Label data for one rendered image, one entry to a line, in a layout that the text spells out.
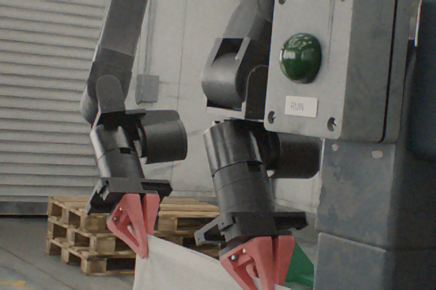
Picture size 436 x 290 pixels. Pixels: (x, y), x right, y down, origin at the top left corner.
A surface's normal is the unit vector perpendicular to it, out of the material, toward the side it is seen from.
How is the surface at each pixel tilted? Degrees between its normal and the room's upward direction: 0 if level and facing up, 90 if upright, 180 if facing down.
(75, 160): 87
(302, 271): 76
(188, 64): 90
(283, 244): 81
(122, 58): 64
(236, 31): 70
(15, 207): 90
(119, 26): 60
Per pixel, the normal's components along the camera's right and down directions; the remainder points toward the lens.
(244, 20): -0.76, -0.39
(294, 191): -0.85, -0.04
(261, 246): 0.56, -0.06
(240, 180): -0.09, -0.36
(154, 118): 0.27, -0.38
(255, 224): 0.52, -0.41
